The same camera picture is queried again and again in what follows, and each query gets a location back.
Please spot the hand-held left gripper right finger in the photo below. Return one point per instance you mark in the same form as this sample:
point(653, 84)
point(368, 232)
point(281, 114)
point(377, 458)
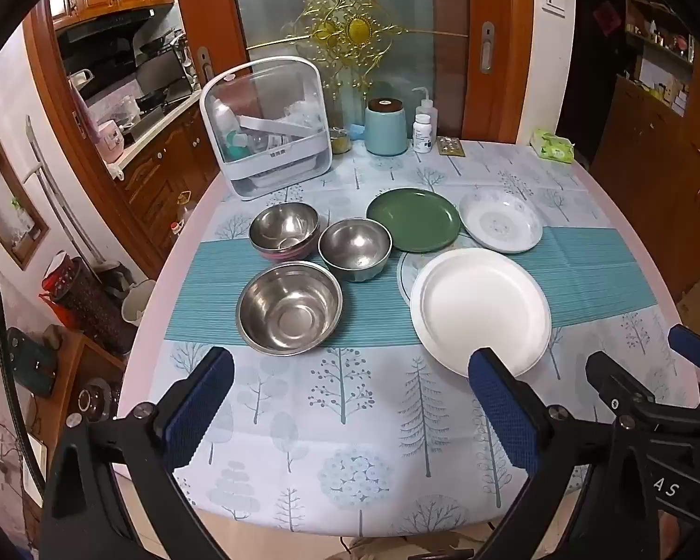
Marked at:
point(501, 408)

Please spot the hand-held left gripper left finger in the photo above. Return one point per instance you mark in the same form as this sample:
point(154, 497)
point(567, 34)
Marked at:
point(201, 402)

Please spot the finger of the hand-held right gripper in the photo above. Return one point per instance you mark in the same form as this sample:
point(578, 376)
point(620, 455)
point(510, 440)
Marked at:
point(694, 345)
point(612, 385)

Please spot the plain white plate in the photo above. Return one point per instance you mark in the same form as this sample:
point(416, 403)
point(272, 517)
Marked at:
point(478, 309)

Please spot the large steel bowl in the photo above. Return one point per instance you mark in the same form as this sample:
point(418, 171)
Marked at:
point(289, 309)

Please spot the green plate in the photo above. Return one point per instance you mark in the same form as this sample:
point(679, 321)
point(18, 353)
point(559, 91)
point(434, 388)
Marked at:
point(411, 219)

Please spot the white bucket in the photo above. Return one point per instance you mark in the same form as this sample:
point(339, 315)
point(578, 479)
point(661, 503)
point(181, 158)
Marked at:
point(137, 303)

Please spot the wooden side table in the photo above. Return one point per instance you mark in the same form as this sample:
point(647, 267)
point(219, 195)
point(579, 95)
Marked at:
point(76, 361)

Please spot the pale patterned plate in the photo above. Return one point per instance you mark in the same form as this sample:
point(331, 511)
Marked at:
point(405, 277)

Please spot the red black patterned bag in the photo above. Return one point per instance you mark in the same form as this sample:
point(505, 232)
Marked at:
point(76, 297)

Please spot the white floral plate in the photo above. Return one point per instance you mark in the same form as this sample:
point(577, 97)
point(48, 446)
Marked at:
point(501, 221)

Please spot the wooden shelf unit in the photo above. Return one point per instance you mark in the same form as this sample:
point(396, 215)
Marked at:
point(665, 157)

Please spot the plastic oil bottle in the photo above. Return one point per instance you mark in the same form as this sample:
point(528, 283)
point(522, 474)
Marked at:
point(184, 207)

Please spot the steel bowl pink outside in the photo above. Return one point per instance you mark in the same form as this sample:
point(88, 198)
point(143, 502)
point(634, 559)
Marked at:
point(286, 224)

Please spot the steel bowl green outside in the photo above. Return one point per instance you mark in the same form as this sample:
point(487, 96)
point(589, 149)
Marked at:
point(356, 245)

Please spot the wooden lower kitchen cabinets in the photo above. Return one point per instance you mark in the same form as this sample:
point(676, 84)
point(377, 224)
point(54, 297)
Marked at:
point(157, 181)

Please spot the green wet wipes pack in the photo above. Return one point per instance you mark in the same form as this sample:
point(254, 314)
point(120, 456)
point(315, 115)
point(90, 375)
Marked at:
point(553, 147)

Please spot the white hanging cloth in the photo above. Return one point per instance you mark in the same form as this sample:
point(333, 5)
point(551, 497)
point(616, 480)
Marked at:
point(116, 172)

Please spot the white dish rack clear cover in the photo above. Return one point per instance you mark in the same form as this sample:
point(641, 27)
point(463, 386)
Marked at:
point(268, 163)

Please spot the metal mop pole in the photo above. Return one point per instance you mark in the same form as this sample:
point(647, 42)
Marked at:
point(49, 186)

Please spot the clear baby bottle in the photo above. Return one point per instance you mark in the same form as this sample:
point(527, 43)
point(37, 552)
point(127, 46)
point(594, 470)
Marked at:
point(233, 140)

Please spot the pink rice cooker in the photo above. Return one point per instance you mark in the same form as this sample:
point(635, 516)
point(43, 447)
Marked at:
point(111, 141)

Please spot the white pill bottle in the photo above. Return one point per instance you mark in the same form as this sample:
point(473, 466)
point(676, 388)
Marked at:
point(423, 135)

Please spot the small glass jar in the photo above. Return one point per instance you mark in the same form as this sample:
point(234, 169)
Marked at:
point(340, 143)

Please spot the teal canister brown lid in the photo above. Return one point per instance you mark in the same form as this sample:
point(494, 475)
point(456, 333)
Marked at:
point(386, 128)

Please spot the small blue packet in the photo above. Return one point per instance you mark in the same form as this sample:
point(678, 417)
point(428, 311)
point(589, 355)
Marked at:
point(358, 132)

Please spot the white squeeze bottle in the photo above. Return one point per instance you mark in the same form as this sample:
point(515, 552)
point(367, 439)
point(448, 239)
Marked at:
point(426, 106)

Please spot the black range hood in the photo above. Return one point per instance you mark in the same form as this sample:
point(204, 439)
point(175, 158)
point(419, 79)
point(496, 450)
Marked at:
point(102, 26)

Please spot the wooden framed wall window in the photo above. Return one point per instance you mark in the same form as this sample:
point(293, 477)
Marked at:
point(11, 204)

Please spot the white wall switch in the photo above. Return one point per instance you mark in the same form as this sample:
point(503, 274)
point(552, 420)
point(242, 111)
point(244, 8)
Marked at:
point(555, 1)

